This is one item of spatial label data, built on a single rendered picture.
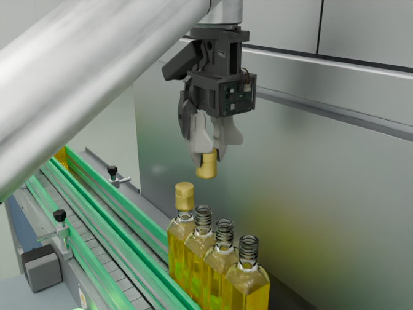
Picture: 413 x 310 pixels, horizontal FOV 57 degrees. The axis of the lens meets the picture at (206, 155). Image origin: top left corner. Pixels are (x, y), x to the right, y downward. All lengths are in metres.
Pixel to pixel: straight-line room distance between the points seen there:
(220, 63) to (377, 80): 0.20
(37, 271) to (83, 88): 0.89
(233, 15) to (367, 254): 0.39
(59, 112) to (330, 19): 0.44
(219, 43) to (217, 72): 0.04
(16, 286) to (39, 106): 0.98
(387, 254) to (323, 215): 0.11
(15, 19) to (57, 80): 6.07
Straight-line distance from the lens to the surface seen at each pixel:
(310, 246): 0.68
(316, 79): 0.60
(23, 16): 6.35
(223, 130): 0.61
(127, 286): 0.93
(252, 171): 0.72
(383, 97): 0.54
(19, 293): 1.19
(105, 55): 0.28
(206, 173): 0.62
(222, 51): 0.52
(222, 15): 0.52
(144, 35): 0.29
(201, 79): 0.53
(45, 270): 1.14
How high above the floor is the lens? 1.49
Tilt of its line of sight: 23 degrees down
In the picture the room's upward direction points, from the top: straight up
